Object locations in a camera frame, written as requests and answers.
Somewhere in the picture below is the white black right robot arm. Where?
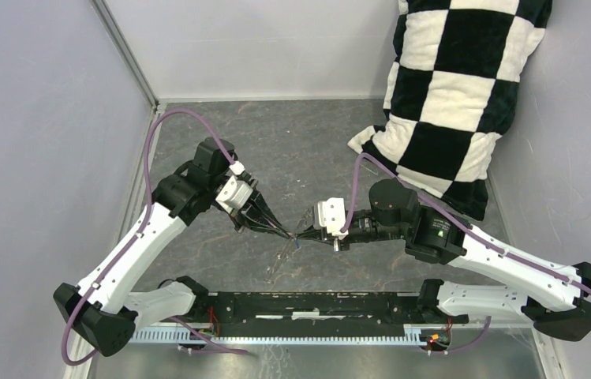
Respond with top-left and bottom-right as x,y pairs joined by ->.
298,179 -> 591,342

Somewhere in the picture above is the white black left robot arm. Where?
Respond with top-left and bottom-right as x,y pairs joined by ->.
53,137 -> 293,356

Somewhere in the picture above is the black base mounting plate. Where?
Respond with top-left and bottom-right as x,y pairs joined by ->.
180,291 -> 469,337

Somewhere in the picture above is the black white checkered pillow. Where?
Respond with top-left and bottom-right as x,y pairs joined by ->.
348,0 -> 553,220

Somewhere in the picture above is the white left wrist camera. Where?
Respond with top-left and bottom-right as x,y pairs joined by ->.
215,161 -> 253,214

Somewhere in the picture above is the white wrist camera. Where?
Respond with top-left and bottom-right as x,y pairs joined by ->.
312,197 -> 348,239
215,161 -> 253,214

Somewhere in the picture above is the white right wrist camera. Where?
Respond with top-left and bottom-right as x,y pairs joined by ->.
312,197 -> 348,239

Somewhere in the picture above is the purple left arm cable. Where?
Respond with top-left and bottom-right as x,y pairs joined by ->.
61,108 -> 252,366

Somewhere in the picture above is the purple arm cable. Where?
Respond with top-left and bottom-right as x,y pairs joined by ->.
61,108 -> 252,366
339,152 -> 591,357

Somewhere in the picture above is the white slotted cable duct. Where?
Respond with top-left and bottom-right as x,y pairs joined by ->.
97,326 -> 425,347

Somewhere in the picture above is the aluminium frame rail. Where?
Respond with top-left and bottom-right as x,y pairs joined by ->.
91,0 -> 168,294

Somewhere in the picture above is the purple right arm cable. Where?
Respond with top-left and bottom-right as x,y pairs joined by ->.
339,152 -> 591,357

